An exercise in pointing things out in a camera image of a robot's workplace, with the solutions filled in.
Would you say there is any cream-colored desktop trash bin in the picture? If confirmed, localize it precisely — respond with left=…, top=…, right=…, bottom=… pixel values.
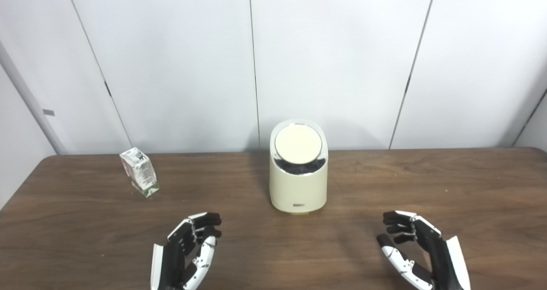
left=269, top=119, right=329, bottom=214

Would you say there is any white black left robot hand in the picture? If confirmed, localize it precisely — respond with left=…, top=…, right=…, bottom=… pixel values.
left=150, top=212, right=223, bottom=290

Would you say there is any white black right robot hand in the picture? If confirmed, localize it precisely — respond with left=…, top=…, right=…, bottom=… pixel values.
left=376, top=210, right=471, bottom=290

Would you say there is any round cream bin lid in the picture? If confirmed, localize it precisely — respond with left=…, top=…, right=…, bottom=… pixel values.
left=274, top=126, right=323, bottom=161

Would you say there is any grey wall corner post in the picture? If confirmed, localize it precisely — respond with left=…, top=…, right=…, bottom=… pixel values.
left=0, top=40, right=69, bottom=155

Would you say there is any small white milk carton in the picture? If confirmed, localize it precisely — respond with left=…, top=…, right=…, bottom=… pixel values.
left=119, top=147, right=160, bottom=198

